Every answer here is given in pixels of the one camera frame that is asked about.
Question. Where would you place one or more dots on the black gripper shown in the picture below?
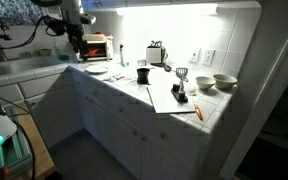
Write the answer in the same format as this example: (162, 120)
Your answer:
(76, 38)

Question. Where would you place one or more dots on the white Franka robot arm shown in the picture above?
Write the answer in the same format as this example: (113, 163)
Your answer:
(72, 10)

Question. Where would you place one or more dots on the white round plate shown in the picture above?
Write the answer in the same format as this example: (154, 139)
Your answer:
(97, 69)

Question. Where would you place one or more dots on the small white bowl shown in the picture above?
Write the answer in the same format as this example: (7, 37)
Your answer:
(205, 82)

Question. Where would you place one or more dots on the large white bowl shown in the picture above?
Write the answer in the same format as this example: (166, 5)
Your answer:
(224, 81)

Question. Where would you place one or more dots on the teal sponge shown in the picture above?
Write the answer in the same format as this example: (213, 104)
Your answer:
(64, 57)

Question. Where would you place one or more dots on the white toaster oven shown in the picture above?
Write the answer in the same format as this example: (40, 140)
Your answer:
(100, 46)

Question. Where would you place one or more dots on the metal cutlery piece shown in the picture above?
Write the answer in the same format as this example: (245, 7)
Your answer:
(109, 78)
(120, 76)

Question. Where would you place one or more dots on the tall clear glass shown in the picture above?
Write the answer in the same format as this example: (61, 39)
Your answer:
(121, 55)

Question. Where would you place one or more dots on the green cloth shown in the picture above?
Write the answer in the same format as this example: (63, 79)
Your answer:
(126, 63)

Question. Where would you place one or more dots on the white sink cabinet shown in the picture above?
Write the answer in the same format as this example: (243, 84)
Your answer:
(54, 110)

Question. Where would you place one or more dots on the small pink container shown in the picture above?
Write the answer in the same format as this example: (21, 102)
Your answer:
(141, 62)

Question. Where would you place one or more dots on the white sink basin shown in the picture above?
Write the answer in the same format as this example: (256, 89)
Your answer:
(17, 66)

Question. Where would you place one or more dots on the black cup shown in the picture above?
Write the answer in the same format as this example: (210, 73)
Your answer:
(143, 76)

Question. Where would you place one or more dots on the floral patterned curtain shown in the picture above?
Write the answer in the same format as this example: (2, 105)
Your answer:
(10, 10)

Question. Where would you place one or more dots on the black alarm clock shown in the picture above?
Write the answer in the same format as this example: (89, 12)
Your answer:
(164, 51)

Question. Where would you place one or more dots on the black ladle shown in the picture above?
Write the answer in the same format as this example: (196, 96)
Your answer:
(165, 67)

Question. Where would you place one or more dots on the white lower counter cabinets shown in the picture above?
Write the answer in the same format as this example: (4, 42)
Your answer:
(124, 133)

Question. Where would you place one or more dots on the white cutting board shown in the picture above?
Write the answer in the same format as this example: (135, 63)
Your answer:
(165, 100)

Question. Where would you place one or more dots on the under-cabinet light strip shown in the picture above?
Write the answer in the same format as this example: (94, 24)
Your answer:
(167, 9)

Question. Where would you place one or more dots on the slotted metal spatula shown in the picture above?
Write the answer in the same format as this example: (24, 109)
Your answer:
(182, 74)

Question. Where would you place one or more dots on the white upper cabinets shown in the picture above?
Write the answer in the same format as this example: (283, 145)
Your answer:
(170, 2)

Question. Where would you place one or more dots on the wooden platform board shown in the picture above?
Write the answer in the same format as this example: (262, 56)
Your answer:
(42, 160)

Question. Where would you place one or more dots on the orange peeler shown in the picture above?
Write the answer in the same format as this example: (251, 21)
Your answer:
(198, 112)

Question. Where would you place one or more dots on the white wall outlet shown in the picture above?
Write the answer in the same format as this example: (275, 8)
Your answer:
(195, 55)
(208, 57)

